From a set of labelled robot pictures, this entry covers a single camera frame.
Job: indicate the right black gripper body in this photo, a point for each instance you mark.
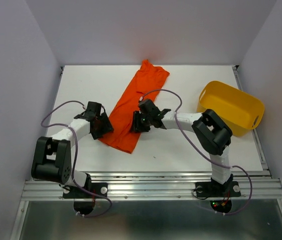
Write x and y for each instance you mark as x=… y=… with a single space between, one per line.
x=148 y=116

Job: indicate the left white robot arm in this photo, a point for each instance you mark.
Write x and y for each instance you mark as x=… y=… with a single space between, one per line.
x=55 y=156

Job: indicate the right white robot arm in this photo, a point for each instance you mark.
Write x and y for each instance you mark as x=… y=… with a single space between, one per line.
x=211 y=131

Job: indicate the yellow plastic basket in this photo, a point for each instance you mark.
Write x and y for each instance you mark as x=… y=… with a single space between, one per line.
x=241 y=111

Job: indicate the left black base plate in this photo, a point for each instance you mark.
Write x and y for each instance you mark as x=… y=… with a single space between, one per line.
x=72 y=192

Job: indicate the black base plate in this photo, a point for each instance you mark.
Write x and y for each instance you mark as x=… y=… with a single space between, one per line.
x=210 y=189
x=72 y=192

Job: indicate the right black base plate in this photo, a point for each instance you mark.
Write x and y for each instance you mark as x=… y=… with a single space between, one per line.
x=210 y=189

